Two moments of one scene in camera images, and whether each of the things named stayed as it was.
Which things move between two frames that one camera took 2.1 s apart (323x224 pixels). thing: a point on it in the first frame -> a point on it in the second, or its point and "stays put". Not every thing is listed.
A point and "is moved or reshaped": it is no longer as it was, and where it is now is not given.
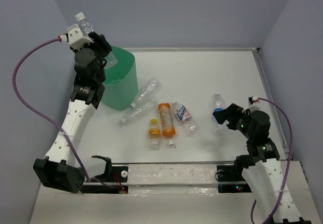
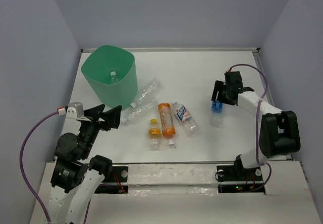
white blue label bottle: x=183 y=115 stays put
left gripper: x=102 y=45 -> x=112 y=116
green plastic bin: x=121 y=86 stays put
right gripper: x=230 y=114 -> x=217 y=86
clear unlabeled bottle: x=87 y=28 -> x=114 y=79
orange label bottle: x=167 y=122 stays put
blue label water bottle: x=218 y=129 is moved or reshaped
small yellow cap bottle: x=154 y=135 stays put
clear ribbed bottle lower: x=147 y=107 stays put
